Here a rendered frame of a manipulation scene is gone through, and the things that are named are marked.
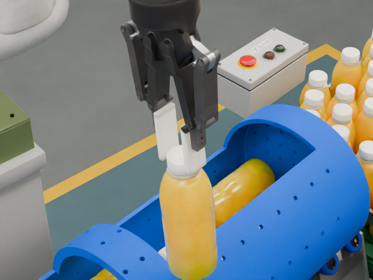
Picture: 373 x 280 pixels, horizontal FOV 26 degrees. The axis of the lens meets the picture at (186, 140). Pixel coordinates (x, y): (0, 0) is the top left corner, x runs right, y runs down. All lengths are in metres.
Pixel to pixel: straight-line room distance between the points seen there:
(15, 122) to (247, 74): 0.48
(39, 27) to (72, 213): 1.43
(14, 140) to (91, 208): 1.34
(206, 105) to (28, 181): 0.89
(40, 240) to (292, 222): 0.75
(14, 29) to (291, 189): 0.63
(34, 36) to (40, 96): 1.89
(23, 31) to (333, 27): 2.53
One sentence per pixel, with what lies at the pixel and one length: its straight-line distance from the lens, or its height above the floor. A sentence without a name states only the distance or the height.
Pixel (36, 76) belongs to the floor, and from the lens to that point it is 3.62.
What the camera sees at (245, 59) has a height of 1.11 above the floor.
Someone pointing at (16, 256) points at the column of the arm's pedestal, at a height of 0.74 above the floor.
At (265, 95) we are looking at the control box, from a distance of 1.74.
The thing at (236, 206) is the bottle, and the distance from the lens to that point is 1.38.
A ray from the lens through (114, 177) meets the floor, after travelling 3.07.
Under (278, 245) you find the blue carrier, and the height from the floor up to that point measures 1.17.
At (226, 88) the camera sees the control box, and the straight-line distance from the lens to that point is 1.73.
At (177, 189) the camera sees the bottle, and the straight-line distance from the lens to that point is 0.97.
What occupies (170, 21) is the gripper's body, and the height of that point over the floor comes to 1.65.
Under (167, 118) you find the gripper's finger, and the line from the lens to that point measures 0.95.
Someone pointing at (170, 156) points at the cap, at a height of 1.45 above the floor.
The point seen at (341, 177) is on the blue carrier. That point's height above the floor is 1.19.
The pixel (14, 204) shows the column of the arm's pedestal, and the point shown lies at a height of 0.89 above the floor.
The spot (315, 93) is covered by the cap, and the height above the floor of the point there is 1.09.
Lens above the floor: 2.09
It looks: 40 degrees down
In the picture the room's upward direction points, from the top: straight up
